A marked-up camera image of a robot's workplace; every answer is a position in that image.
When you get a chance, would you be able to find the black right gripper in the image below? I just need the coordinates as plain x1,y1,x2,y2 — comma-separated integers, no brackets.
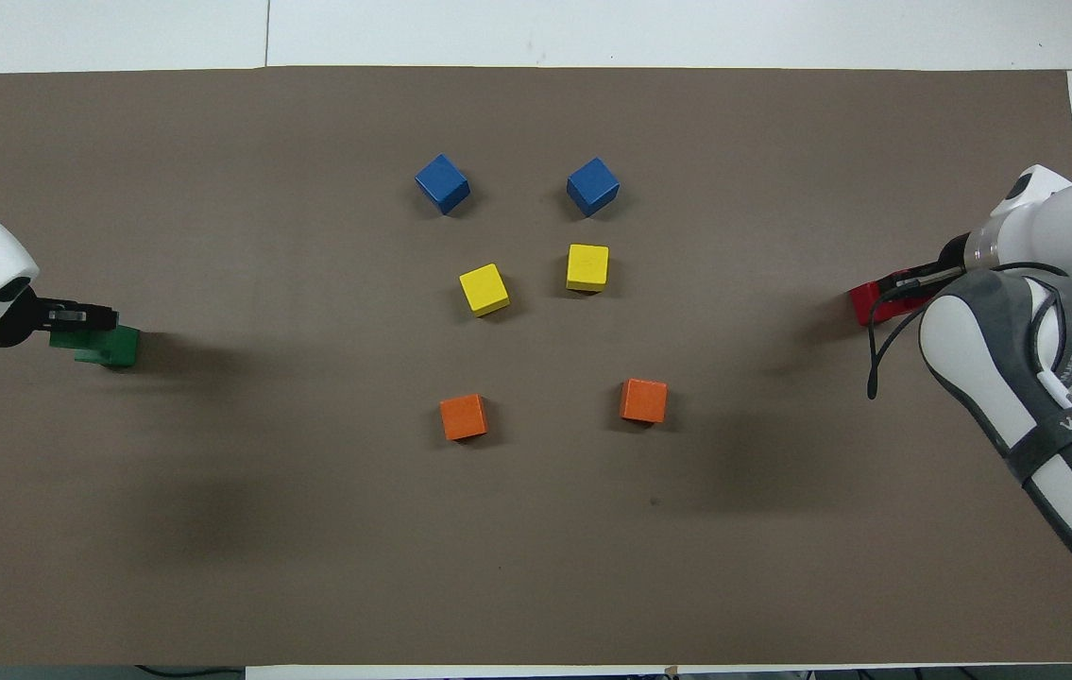
880,234,971,305

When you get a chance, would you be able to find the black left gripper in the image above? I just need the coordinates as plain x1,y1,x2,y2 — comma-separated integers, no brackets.
0,285,117,349

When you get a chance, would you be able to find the green wooden block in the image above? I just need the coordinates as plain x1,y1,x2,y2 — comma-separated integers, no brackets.
49,326,121,366
101,325,141,368

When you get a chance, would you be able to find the orange wooden block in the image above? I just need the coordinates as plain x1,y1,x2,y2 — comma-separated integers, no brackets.
439,393,488,442
620,378,669,425

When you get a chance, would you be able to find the yellow wooden block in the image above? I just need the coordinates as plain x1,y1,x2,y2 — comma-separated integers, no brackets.
458,263,511,317
566,244,610,293

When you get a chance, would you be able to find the blue wooden block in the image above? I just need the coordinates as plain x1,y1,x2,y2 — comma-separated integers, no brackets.
415,154,471,216
566,157,621,218

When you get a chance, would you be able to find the brown table mat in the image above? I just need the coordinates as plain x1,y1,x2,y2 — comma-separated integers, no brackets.
0,66,1072,667

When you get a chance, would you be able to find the black floor cable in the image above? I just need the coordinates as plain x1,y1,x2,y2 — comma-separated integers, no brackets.
134,665,246,679

